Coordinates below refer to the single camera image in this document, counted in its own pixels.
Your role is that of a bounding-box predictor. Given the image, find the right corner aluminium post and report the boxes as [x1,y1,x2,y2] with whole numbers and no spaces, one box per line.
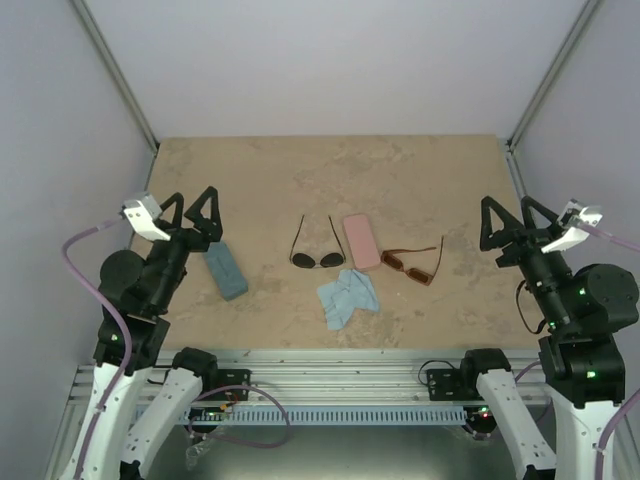
[505,0,604,151]

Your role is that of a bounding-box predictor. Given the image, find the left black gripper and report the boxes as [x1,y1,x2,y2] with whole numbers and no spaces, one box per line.
[150,187,225,311]

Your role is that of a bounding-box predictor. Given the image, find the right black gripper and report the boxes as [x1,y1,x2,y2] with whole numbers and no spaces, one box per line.
[480,195,575,331]

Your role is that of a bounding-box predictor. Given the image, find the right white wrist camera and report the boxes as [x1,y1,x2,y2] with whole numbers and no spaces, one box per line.
[541,199,603,254]

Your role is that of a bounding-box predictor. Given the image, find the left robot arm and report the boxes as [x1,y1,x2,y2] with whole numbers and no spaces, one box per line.
[59,186,223,479]

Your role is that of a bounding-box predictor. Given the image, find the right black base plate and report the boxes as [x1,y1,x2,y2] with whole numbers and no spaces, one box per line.
[426,368,467,402]

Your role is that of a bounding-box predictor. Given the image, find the aluminium rail frame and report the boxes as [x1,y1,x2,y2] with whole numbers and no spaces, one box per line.
[44,139,640,480]

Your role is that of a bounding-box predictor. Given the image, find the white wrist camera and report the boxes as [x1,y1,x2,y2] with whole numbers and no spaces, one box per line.
[122,192,171,242]
[541,199,603,254]

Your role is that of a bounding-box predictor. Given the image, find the blue-grey glasses case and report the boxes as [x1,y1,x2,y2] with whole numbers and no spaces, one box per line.
[204,241,249,301]

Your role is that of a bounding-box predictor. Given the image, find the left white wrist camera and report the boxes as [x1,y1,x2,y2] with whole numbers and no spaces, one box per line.
[122,192,171,242]

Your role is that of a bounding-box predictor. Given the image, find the light blue cleaning cloth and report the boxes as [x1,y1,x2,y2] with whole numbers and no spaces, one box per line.
[317,269,380,331]

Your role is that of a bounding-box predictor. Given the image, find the black round sunglasses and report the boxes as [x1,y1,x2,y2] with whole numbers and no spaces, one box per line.
[289,214,347,270]

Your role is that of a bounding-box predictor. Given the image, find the pink glasses case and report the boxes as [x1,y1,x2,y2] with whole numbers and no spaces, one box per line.
[343,214,380,271]

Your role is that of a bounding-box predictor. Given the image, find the brown rectangular sunglasses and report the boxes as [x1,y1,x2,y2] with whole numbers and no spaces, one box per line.
[380,237,444,286]

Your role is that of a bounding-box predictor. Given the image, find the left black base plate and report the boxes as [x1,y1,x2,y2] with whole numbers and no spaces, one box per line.
[213,369,252,403]

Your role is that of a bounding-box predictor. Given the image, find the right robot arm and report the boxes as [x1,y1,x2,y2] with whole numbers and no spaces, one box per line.
[458,196,639,479]

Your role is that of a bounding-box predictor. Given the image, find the corner aluminium post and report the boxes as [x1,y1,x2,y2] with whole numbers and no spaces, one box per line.
[505,0,604,151]
[69,0,160,154]

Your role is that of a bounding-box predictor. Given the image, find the left corner aluminium post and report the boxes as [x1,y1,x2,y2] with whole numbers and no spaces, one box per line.
[69,0,160,154]

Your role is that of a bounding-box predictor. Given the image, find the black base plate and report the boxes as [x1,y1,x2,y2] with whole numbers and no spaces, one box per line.
[426,368,467,402]
[213,369,252,403]

